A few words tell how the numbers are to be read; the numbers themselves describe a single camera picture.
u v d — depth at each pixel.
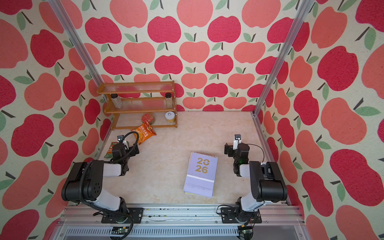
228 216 0.73
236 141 0.83
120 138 0.81
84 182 0.45
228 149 0.88
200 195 0.79
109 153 0.95
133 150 0.74
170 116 1.11
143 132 1.02
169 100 0.98
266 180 0.47
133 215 0.75
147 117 1.13
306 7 0.69
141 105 1.20
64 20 0.74
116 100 0.98
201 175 0.77
